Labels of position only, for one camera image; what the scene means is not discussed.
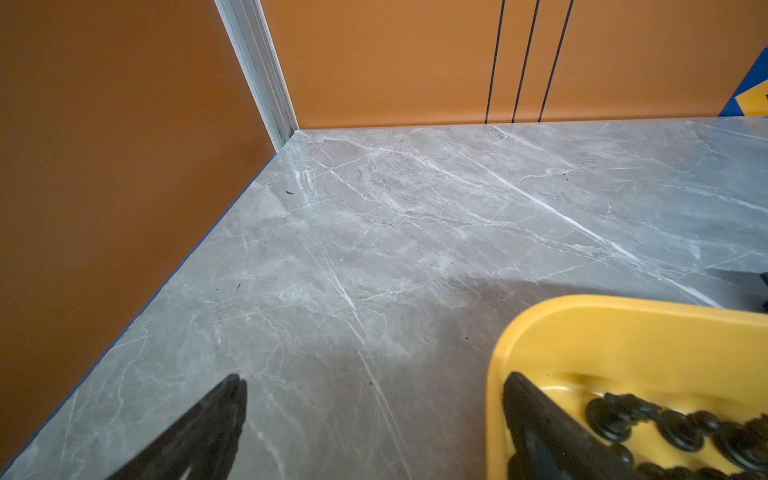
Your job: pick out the yellow plastic tray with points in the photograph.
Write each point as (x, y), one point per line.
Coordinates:
(577, 348)

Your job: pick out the black chess piece in tray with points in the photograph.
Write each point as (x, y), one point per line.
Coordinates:
(612, 417)
(745, 445)
(687, 432)

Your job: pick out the aluminium corner post left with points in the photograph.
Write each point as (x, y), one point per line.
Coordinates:
(249, 34)

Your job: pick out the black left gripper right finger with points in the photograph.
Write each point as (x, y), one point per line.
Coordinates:
(550, 444)

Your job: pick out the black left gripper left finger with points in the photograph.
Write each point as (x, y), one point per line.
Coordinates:
(202, 444)

